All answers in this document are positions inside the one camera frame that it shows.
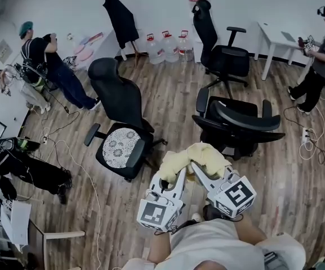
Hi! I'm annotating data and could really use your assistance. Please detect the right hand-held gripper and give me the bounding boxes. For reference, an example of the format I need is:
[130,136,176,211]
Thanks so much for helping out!
[190,161,257,219]

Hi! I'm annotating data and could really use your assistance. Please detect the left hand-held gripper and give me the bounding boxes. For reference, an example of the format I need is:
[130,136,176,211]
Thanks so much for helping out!
[136,167,188,233]

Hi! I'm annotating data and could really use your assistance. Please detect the pale yellow clothes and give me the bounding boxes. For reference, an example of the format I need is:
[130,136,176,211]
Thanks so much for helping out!
[161,142,233,184]

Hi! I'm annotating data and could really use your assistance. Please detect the black wide-back office chair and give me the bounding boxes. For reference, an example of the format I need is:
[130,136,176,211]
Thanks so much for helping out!
[192,87,286,161]

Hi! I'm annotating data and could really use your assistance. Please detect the person's left forearm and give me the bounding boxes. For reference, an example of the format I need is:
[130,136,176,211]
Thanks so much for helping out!
[148,231,174,264]

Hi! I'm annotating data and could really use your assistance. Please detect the person's right forearm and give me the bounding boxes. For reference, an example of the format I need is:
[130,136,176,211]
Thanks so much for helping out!
[234,214,267,246]

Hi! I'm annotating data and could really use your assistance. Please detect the black cushioned office chair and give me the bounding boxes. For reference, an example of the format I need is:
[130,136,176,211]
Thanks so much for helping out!
[83,57,168,183]

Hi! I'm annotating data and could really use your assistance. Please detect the black tall headrest office chair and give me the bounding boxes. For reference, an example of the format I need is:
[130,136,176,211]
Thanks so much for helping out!
[192,0,251,100]

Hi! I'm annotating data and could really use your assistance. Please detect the person's dark trousers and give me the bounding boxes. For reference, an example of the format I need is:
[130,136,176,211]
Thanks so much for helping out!
[176,204,222,230]

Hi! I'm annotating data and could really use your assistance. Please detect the white patterned seat cushion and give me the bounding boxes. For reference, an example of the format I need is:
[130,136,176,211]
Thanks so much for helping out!
[102,127,141,169]

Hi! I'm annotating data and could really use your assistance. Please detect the person's white t-shirt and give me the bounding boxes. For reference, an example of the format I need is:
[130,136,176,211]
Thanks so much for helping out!
[121,218,306,270]

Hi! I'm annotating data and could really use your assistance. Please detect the wooden coat rack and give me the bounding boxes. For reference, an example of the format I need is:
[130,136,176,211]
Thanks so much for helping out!
[130,39,149,67]

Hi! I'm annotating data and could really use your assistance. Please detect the dark desk with pale legs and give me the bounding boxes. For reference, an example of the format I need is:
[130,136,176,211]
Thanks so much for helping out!
[26,219,86,270]

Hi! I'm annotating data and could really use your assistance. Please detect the small white table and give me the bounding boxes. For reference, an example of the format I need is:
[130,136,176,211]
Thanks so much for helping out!
[256,21,315,81]

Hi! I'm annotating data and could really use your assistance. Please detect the white table with grey side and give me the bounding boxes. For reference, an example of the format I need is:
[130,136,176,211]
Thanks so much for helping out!
[66,29,128,73]

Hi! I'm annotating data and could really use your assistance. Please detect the white open box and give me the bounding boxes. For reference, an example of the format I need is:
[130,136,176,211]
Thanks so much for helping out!
[0,200,32,246]

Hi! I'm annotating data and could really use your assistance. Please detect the pink flat box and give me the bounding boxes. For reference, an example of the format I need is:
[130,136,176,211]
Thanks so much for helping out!
[87,31,104,43]

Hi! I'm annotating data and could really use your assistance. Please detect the black hanging coat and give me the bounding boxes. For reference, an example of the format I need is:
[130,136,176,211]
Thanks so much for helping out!
[101,0,140,50]

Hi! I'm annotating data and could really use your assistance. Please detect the long white desk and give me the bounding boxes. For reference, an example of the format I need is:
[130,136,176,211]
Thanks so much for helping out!
[0,74,30,149]

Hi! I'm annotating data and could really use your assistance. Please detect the long white floor cable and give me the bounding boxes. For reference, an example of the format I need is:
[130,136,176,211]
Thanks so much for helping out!
[42,139,103,270]

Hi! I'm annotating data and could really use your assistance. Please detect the long black floor cable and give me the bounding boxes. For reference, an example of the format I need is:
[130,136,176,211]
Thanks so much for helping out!
[283,105,325,165]

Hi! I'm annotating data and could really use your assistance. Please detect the dark shoulder strap buckle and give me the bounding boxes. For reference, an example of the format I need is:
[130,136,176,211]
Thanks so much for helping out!
[263,251,278,267]

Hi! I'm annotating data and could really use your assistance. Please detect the white power strip with cables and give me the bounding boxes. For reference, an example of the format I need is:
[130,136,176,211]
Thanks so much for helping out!
[299,105,325,160]

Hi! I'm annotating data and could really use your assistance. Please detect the grey wall notice plate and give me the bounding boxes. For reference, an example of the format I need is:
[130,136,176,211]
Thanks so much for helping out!
[0,39,13,64]

